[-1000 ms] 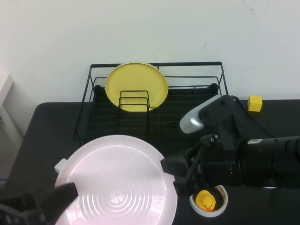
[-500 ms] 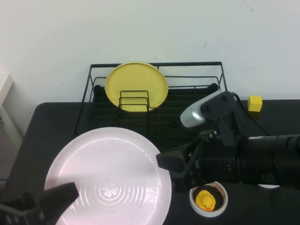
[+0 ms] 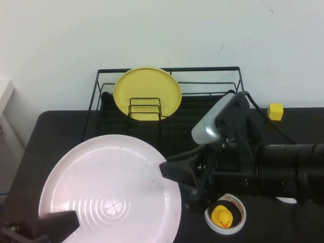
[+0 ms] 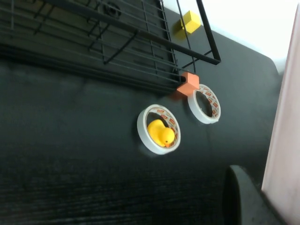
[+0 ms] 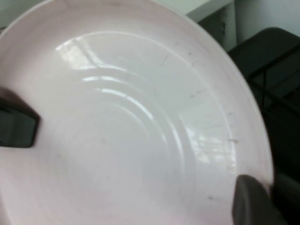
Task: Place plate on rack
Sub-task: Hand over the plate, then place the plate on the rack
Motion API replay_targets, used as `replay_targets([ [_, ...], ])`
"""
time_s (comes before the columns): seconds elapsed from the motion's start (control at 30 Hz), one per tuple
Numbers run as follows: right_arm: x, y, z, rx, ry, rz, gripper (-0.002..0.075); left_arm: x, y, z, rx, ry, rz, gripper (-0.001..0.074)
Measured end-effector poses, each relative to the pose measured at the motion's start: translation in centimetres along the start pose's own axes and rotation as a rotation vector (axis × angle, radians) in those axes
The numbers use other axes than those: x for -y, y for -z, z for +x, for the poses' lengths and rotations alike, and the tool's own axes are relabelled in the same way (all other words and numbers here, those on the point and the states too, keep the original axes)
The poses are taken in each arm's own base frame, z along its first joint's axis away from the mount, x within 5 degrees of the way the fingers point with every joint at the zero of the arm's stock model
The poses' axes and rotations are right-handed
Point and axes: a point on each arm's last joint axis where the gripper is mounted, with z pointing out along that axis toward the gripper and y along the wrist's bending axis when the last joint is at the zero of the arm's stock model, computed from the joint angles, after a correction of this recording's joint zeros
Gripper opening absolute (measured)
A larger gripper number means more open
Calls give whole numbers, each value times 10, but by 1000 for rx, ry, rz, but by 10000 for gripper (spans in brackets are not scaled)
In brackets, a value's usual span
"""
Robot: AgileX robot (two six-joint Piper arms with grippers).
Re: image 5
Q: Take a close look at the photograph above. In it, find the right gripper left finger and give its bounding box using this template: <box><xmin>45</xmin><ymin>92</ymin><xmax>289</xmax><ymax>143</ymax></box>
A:
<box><xmin>231</xmin><ymin>174</ymin><xmax>285</xmax><ymax>225</ymax></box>

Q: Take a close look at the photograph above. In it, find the black wire dish rack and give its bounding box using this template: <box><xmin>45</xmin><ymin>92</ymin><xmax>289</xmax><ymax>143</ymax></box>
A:
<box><xmin>247</xmin><ymin>43</ymin><xmax>300</xmax><ymax>113</ymax></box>

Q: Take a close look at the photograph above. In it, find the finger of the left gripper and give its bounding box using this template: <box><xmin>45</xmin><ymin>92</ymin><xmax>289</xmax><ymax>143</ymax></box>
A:
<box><xmin>0</xmin><ymin>86</ymin><xmax>39</xmax><ymax>148</ymax></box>

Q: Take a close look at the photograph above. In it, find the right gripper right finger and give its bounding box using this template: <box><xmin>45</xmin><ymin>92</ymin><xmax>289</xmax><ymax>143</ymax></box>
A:
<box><xmin>273</xmin><ymin>175</ymin><xmax>300</xmax><ymax>225</ymax></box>

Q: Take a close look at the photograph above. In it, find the white cabinet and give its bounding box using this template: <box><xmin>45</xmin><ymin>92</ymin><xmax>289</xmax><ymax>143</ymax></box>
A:
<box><xmin>186</xmin><ymin>0</ymin><xmax>300</xmax><ymax>51</ymax></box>

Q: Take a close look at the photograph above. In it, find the pink plate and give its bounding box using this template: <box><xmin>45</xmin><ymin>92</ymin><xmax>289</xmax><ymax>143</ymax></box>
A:
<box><xmin>0</xmin><ymin>0</ymin><xmax>275</xmax><ymax>225</ymax></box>

